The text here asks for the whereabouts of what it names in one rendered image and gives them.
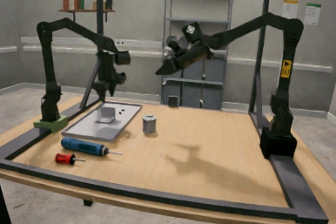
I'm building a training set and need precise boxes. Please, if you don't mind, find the red stubby screwdriver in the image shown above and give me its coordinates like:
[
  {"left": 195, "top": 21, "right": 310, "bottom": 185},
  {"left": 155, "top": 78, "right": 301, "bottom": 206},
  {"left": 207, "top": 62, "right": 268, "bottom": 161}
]
[{"left": 55, "top": 153, "right": 85, "bottom": 165}]

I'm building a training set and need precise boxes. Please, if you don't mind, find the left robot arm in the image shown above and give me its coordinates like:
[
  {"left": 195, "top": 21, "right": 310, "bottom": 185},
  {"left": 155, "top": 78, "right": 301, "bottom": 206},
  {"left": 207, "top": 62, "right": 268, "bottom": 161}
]
[{"left": 181, "top": 12, "right": 304, "bottom": 139}]

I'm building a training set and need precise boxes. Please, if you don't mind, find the grey metal bracket with holes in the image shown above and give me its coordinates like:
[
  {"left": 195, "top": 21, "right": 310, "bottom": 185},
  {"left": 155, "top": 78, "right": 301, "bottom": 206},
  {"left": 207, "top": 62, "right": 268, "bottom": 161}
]
[{"left": 96, "top": 106, "right": 116, "bottom": 124}]

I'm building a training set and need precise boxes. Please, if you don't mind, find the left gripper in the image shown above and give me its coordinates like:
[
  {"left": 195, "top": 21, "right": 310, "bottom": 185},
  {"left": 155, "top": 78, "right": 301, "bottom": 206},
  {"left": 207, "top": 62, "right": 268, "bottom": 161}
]
[{"left": 155, "top": 48, "right": 197, "bottom": 75}]

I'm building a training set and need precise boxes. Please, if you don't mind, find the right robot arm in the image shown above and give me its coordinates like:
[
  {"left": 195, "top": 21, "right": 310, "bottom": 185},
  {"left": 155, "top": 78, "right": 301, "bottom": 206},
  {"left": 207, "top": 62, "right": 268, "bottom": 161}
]
[{"left": 37, "top": 17, "right": 131, "bottom": 123}]

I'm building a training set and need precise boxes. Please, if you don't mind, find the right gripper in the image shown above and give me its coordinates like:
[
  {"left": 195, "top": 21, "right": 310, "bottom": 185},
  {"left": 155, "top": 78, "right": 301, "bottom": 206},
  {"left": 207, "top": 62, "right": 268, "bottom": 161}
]
[{"left": 92, "top": 66, "right": 117, "bottom": 103}]

